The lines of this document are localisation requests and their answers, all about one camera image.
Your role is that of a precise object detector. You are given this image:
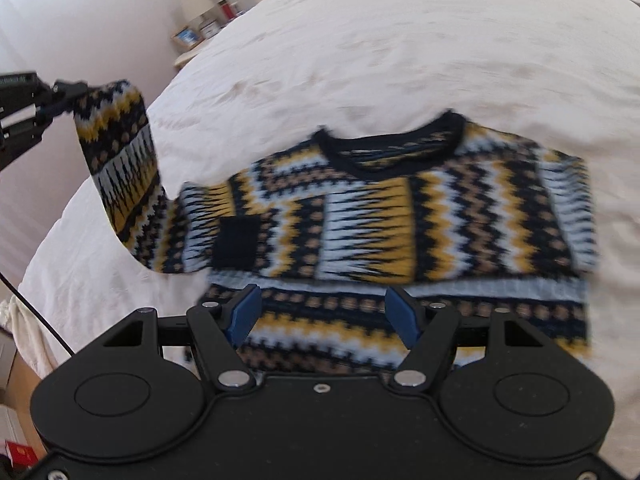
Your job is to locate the white table lamp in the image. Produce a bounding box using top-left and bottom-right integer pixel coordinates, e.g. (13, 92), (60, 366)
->
(180, 0), (217, 27)

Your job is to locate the black cable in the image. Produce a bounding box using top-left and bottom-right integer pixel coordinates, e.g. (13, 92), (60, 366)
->
(0, 272), (77, 361)

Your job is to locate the wooden picture frame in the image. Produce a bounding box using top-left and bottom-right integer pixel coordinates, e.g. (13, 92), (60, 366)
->
(171, 25), (204, 51)

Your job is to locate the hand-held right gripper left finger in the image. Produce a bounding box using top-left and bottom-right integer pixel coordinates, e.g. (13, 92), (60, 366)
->
(102, 284), (263, 392)

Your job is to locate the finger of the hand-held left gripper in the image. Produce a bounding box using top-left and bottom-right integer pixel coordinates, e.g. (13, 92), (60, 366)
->
(0, 107), (57, 173)
(0, 72), (92, 117)

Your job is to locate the white bed blanket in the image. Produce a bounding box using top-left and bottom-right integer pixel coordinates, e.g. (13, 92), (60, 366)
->
(0, 0), (640, 480)

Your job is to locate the wooden nightstand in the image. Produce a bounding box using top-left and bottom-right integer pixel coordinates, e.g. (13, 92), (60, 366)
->
(172, 46), (202, 69)

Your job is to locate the yellow navy patterned knit sweater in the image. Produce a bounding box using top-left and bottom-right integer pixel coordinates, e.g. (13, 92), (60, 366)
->
(74, 79), (601, 375)

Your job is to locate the cardboard box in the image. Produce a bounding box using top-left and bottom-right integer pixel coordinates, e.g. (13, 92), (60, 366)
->
(0, 347), (47, 466)

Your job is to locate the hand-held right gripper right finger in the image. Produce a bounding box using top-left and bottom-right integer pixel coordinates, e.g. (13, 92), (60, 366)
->
(385, 286), (543, 390)

